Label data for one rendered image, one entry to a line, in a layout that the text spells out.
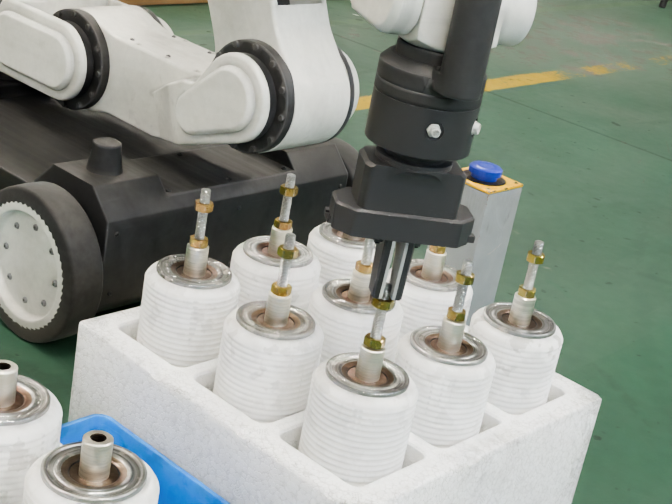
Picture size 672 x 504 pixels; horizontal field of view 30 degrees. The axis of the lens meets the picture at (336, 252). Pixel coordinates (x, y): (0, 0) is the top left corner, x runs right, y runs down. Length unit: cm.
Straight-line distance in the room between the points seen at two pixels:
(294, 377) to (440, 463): 15
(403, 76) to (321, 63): 61
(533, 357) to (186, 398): 35
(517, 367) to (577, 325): 71
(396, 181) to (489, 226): 48
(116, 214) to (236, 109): 20
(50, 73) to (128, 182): 28
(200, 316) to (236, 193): 49
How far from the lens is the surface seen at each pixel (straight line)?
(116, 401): 127
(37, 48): 184
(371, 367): 110
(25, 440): 98
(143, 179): 161
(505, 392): 128
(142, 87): 174
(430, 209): 103
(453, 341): 119
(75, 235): 153
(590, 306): 206
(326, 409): 109
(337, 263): 138
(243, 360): 116
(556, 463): 133
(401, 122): 99
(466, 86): 96
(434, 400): 118
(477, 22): 95
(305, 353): 116
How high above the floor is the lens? 76
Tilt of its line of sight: 22 degrees down
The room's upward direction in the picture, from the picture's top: 11 degrees clockwise
